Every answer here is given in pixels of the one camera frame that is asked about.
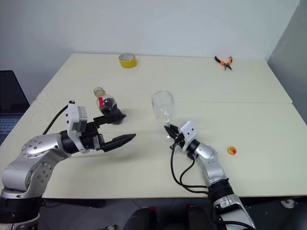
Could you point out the dark rounded shape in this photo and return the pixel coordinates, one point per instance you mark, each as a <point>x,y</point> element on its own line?
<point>197,218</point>
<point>144,219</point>

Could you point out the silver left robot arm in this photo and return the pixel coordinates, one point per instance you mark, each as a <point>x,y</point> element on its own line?
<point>36,153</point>

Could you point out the dark laptop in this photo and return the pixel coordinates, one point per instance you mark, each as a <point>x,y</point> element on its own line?
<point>10,103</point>

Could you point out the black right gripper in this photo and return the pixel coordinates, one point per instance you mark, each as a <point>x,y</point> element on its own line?
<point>178,140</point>

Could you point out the small plastic cola bottle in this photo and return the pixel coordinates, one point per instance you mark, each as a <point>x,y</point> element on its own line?
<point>107,103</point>

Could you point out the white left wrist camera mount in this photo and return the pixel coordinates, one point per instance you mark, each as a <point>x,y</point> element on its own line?
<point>72,119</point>

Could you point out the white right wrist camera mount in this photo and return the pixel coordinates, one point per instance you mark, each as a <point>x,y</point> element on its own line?
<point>189,130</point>

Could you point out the clear wine glass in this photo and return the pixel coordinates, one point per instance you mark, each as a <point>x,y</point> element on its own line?
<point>163,105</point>

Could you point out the yellow bottle cap red tab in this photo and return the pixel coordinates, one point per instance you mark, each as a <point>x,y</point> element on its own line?
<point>231,150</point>

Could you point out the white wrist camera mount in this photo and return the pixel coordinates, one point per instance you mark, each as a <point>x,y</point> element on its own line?
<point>72,119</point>
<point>189,130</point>

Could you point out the white object on floor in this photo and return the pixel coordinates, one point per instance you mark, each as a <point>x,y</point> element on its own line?
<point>287,203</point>

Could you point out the yellow tape roll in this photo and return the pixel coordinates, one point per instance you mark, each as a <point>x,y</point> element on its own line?
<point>128,62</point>

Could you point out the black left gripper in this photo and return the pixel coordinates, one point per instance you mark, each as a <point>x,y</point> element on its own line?
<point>90,135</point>

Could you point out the orange black pliers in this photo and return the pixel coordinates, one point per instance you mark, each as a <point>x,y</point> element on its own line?
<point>223,63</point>

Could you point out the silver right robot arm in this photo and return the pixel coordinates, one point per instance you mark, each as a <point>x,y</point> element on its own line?
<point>212,157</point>

